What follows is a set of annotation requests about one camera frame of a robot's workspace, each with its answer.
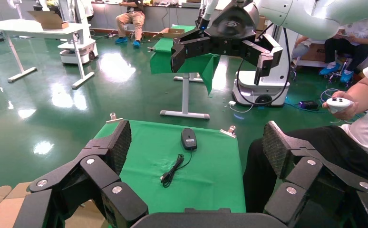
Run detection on silver binder clip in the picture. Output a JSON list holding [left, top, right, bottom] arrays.
[[106, 113, 124, 124], [220, 125, 237, 139]]

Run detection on white floor cable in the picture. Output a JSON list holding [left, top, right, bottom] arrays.
[[320, 88, 341, 103]]

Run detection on black wired computer mouse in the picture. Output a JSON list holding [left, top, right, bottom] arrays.
[[160, 127, 198, 189]]

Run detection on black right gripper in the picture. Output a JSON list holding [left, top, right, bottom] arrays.
[[170, 2, 284, 86]]

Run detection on white charger with cable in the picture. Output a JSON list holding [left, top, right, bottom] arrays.
[[227, 100, 254, 114]]

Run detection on white neighbour table frame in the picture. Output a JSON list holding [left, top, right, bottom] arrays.
[[159, 73, 211, 121]]

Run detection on seated person dark trousers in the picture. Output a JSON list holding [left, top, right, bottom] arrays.
[[319, 16, 368, 85]]

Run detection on seated person grey trousers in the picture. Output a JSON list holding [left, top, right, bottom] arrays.
[[292, 35, 311, 60]]

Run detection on white robot base with column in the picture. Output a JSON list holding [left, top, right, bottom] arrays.
[[232, 25, 299, 108]]

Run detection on small flat cardboard box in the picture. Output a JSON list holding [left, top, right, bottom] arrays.
[[153, 28, 185, 39]]

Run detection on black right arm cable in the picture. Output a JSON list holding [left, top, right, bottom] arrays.
[[236, 28, 292, 107]]

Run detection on white handheld controller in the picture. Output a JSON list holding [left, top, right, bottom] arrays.
[[326, 96, 355, 114]]

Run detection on green cloth on neighbour table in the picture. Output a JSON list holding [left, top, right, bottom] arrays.
[[149, 25, 221, 95]]

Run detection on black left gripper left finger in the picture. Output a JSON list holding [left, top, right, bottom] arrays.
[[12, 119, 149, 228]]

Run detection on black power adapter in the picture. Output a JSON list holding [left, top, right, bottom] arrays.
[[299, 100, 319, 111]]

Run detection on operator hand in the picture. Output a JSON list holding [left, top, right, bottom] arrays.
[[322, 90, 360, 121]]

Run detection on open brown cardboard carton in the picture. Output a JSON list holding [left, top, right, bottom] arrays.
[[27, 10, 70, 30]]

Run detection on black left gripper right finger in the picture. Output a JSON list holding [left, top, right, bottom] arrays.
[[262, 120, 368, 228]]

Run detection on white desk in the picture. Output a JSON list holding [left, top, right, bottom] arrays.
[[0, 19, 96, 91]]

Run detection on operator bare forearm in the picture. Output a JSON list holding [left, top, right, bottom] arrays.
[[344, 77, 368, 112]]

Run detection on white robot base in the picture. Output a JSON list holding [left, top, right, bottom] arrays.
[[58, 0, 98, 66]]

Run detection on wheeled stool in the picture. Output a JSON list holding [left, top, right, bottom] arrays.
[[326, 53, 354, 85]]

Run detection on seated person tan trousers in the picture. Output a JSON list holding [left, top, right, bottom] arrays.
[[115, 0, 146, 49]]

